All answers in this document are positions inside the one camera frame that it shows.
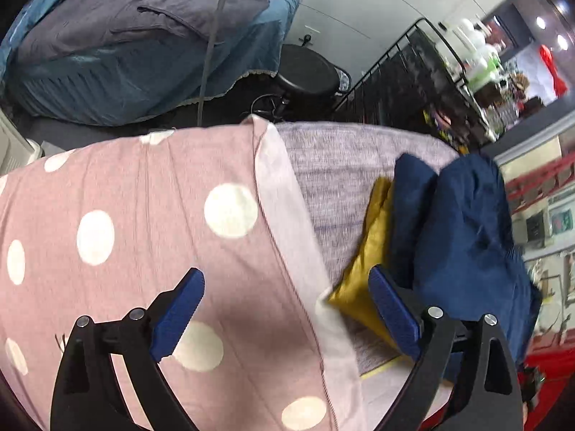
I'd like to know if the grey pole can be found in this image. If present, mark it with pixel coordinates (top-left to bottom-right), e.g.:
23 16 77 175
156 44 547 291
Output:
196 0 234 127

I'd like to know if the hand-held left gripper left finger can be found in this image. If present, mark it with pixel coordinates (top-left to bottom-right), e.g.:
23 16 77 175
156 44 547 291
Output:
50 268 206 431

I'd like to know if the pink polka dot blanket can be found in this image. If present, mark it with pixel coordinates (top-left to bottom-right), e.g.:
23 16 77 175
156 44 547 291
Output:
0 114 369 431

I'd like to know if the black round stool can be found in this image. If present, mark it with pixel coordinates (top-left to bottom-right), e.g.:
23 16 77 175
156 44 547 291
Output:
252 44 351 120

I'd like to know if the bed with blue bedding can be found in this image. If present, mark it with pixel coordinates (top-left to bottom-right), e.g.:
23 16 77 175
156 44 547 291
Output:
0 0 302 126

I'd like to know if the white appliance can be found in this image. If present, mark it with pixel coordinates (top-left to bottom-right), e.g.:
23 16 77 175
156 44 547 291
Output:
0 112 43 176

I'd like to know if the grey knit blanket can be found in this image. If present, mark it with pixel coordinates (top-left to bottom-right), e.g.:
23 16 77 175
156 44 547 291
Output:
274 121 463 407

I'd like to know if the navy blue jacket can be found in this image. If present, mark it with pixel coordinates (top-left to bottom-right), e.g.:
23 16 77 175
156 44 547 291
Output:
388 153 544 369

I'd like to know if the black metal rack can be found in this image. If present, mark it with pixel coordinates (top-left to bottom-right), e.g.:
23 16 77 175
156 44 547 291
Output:
332 18 495 153

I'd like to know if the mustard yellow cloth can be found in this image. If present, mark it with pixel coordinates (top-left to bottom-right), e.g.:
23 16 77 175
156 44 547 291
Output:
328 176 420 362

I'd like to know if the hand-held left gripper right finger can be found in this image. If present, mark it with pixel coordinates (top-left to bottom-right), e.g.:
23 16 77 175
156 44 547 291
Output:
367 265 525 431

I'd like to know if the grey duvet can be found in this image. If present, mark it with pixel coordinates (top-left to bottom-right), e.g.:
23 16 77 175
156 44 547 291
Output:
13 0 299 68

